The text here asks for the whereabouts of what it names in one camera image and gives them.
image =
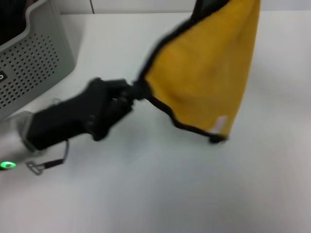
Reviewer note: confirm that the yellow towel with black trim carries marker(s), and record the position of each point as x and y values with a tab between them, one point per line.
206	72

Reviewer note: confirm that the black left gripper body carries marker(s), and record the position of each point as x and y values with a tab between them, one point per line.
73	116

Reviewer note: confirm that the black box label sticker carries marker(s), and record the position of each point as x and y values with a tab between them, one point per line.
2	76

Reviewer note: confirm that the grey perforated storage box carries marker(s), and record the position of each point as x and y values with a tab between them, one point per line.
36	60

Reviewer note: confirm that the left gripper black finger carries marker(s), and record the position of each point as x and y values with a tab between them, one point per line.
131	87
126	99

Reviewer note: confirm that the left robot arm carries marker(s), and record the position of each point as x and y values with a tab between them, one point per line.
12	150

